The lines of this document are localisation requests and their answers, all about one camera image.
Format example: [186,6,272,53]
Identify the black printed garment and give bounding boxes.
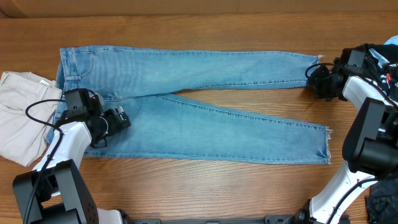
[354,43,398,97]

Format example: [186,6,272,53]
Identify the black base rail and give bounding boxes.
[129,215,295,224]

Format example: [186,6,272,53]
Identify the light blue denim jeans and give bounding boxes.
[56,45,331,165]

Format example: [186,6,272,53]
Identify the black cable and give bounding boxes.
[23,98,68,224]
[304,62,336,79]

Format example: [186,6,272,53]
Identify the left black cable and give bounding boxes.
[23,98,68,224]

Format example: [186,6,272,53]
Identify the right black cable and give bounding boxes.
[304,62,336,79]

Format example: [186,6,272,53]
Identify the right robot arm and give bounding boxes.
[288,44,397,223]

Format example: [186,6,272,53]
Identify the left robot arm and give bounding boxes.
[12,88,132,224]

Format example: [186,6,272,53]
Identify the light blue cloth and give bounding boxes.
[384,35,398,45]

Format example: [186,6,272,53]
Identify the folded beige shorts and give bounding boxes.
[1,72,62,167]

